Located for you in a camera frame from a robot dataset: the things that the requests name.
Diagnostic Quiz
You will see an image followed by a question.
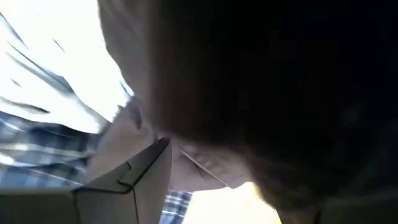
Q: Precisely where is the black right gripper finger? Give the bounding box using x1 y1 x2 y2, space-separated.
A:
73 138 174 224

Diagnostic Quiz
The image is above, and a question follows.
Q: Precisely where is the dark blue plaid shirt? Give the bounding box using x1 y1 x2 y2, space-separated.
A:
0 110 193 224

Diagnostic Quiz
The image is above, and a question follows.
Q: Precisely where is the black garment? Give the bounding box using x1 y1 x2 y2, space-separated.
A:
85 0 398 224

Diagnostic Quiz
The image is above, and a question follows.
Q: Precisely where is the light blue woven garment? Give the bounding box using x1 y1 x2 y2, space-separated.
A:
0 0 135 134

